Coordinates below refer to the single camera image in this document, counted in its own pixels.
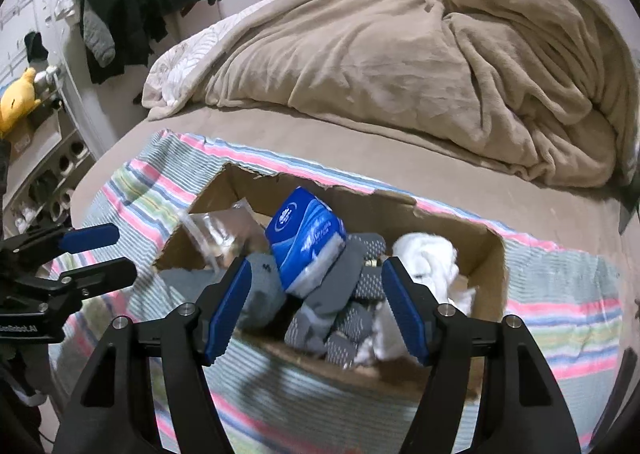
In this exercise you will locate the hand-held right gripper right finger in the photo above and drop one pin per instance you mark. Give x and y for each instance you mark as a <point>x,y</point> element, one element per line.
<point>405,314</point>

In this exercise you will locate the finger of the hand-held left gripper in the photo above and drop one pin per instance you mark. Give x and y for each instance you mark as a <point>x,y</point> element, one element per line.
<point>105,274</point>
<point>90,236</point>

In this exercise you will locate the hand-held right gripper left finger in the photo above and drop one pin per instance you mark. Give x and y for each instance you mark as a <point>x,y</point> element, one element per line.
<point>230,314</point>

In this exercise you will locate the grey knit socks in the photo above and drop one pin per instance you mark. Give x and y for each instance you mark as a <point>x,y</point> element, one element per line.
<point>265,289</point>

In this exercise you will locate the white socks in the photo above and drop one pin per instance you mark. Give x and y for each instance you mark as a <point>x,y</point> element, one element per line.
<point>430,254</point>

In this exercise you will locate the grey dotted grip socks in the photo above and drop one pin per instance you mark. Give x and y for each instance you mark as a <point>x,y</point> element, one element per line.
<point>325,294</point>

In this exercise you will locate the bag of cotton swabs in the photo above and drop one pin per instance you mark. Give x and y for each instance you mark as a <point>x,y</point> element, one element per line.
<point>225,229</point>

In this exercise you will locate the cardboard box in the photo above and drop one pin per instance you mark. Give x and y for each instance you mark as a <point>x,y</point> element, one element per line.
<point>470,244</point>

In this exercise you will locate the blue tissue pack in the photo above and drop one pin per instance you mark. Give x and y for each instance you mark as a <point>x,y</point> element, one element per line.
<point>305,234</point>

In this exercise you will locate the shoe rack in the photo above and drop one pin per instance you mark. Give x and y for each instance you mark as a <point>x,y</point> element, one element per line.
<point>50,173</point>

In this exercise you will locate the striped cloth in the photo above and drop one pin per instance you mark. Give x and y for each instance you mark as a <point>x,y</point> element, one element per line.
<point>550,294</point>

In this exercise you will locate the yellow plush toy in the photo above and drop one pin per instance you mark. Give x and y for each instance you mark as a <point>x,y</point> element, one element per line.
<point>17,101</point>

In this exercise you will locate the white floral quilt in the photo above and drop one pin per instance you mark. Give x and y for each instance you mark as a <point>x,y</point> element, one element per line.
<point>185,68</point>

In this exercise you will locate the beige fleece blanket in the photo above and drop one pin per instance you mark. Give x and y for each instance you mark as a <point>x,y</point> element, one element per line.
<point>400,58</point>

